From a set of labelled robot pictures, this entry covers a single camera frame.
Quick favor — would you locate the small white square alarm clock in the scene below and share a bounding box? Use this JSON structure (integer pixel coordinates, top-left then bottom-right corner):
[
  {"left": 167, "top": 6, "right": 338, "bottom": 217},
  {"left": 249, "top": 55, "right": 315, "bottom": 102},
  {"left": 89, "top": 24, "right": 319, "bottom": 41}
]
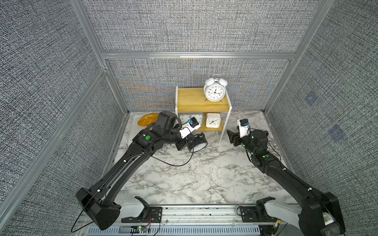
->
[{"left": 205, "top": 113, "right": 221, "bottom": 128}]

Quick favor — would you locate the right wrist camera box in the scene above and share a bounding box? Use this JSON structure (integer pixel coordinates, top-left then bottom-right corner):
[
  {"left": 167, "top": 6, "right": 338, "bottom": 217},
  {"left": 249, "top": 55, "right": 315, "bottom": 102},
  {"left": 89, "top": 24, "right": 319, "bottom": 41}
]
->
[{"left": 237, "top": 119, "right": 251, "bottom": 138}]

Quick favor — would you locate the wooden two-tier white-frame shelf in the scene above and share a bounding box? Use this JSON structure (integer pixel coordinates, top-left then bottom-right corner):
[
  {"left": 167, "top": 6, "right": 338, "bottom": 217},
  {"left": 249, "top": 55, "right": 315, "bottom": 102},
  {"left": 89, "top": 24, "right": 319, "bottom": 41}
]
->
[{"left": 175, "top": 86, "right": 232, "bottom": 143}]

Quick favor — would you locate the oval brown bread loaf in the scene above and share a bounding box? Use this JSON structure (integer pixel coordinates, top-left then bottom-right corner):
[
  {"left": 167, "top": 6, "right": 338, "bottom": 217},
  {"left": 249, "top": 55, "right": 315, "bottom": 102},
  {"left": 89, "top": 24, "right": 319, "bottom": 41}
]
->
[{"left": 137, "top": 113, "right": 159, "bottom": 126}]

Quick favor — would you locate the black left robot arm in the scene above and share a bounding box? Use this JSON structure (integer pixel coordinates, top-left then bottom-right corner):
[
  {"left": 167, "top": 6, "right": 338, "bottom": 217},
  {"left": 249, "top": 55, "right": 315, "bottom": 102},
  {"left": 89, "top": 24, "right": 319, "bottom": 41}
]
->
[{"left": 76, "top": 111, "right": 200, "bottom": 230}]

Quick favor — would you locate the white twin-bell alarm clock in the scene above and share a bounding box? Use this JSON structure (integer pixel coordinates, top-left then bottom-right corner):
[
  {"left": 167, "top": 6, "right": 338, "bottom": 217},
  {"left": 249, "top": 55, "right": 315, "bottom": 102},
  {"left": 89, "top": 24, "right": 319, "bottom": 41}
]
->
[{"left": 204, "top": 74, "right": 228, "bottom": 102}]

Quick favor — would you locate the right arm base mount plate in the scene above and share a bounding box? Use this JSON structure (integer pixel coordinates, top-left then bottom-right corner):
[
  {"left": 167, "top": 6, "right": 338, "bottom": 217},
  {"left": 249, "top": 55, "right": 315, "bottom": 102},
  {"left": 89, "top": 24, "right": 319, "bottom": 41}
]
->
[{"left": 237, "top": 206, "right": 278, "bottom": 224}]

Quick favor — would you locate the white rectangular tray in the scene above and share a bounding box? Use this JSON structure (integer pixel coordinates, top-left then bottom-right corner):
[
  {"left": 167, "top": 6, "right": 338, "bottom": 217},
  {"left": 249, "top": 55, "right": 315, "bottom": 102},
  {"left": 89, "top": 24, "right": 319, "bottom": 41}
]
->
[{"left": 128, "top": 114, "right": 146, "bottom": 146}]

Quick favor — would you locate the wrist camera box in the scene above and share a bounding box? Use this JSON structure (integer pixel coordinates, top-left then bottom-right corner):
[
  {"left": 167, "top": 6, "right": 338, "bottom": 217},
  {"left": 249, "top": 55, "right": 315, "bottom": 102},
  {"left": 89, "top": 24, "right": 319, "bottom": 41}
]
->
[
  {"left": 179, "top": 117, "right": 201, "bottom": 139},
  {"left": 237, "top": 119, "right": 251, "bottom": 138}
]

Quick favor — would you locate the black twin-bell alarm clock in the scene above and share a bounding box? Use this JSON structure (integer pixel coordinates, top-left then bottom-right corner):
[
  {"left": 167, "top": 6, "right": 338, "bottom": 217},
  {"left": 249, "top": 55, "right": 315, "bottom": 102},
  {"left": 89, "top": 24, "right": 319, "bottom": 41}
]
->
[{"left": 187, "top": 133, "right": 208, "bottom": 153}]

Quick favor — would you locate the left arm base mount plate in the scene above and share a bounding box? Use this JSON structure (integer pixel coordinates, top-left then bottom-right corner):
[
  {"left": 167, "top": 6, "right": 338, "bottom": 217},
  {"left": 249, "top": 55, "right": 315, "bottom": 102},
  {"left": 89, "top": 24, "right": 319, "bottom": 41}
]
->
[{"left": 121, "top": 206, "right": 162, "bottom": 223}]

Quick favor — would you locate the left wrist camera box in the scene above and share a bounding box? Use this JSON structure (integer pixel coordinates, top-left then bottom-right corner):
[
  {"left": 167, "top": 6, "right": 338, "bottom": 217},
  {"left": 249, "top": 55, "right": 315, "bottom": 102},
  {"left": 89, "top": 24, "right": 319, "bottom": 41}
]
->
[{"left": 179, "top": 117, "right": 201, "bottom": 139}]

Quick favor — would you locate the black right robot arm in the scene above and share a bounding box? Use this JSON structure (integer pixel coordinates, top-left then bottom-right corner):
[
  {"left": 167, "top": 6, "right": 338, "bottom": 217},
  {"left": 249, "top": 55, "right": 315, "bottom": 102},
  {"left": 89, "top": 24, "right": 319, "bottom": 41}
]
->
[{"left": 227, "top": 129, "right": 346, "bottom": 236}]

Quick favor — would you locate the grey square alarm clock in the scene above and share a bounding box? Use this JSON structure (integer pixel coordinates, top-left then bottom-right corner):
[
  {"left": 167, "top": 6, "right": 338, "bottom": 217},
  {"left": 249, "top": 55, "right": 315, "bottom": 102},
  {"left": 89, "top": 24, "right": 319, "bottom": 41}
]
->
[{"left": 179, "top": 113, "right": 204, "bottom": 125}]

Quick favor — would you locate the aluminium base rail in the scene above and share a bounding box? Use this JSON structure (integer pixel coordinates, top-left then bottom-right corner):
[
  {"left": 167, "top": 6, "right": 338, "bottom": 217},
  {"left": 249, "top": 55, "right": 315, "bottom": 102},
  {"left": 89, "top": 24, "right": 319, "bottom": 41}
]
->
[{"left": 75, "top": 201, "right": 303, "bottom": 236}]

